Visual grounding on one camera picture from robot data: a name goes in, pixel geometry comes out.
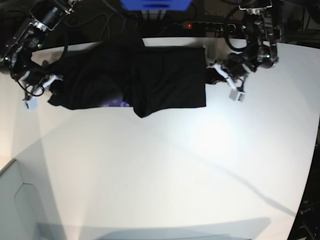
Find tangled black cables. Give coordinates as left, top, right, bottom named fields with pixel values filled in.
left=62, top=9, right=141, bottom=41

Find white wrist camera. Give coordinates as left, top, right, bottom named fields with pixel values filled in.
left=229, top=90, right=246, bottom=103
left=22, top=97, right=38, bottom=111

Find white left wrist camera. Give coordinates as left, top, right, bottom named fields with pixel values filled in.
left=229, top=90, right=246, bottom=103

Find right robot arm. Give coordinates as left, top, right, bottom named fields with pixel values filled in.
left=0, top=0, right=78, bottom=101

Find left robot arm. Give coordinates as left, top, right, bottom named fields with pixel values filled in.
left=206, top=0, right=279, bottom=91

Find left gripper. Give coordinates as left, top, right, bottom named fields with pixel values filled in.
left=206, top=56, right=249, bottom=90

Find black T-shirt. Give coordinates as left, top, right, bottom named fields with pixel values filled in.
left=48, top=37, right=206, bottom=118

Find black power strip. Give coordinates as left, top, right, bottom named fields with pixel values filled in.
left=180, top=21, right=224, bottom=33

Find blue plastic bin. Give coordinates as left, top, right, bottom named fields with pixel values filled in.
left=120, top=0, right=192, bottom=11

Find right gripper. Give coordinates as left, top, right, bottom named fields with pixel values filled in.
left=22, top=71, right=63, bottom=99

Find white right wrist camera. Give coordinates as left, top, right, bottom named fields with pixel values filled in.
left=22, top=97, right=38, bottom=111

